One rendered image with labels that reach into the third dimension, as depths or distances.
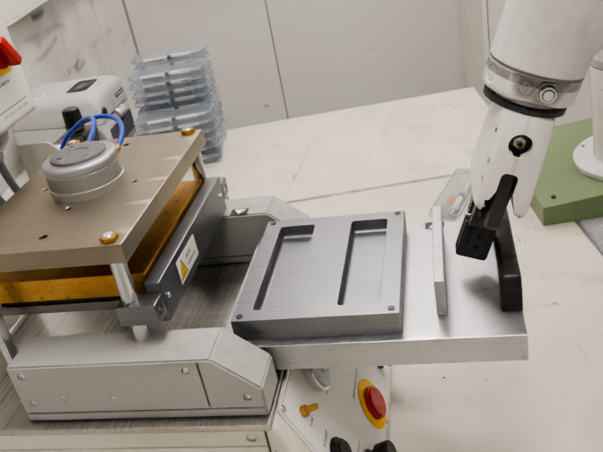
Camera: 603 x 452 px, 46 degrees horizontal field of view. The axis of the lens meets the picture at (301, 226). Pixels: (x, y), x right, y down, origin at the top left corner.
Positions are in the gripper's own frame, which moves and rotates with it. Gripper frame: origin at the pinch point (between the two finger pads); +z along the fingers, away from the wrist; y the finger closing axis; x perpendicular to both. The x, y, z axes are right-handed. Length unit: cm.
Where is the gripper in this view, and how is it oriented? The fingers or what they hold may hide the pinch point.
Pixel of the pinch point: (475, 238)
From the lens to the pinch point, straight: 74.9
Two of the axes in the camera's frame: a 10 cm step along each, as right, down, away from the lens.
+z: -1.7, 8.4, 5.2
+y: 1.5, -5.0, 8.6
